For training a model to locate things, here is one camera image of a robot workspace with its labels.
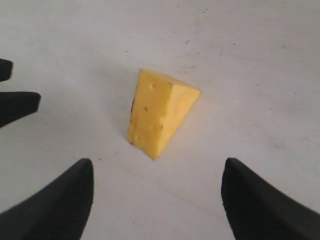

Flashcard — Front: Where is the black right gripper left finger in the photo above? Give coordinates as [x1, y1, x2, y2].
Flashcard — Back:
[0, 158, 94, 240]

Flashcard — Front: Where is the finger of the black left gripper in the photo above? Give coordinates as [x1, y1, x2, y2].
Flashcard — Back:
[0, 58, 13, 82]
[0, 91, 41, 128]

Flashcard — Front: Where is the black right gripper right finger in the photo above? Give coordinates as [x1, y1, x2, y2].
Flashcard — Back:
[221, 158, 320, 240]

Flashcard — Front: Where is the yellow cheese wedge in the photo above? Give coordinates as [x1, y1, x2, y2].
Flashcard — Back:
[127, 69, 202, 161]

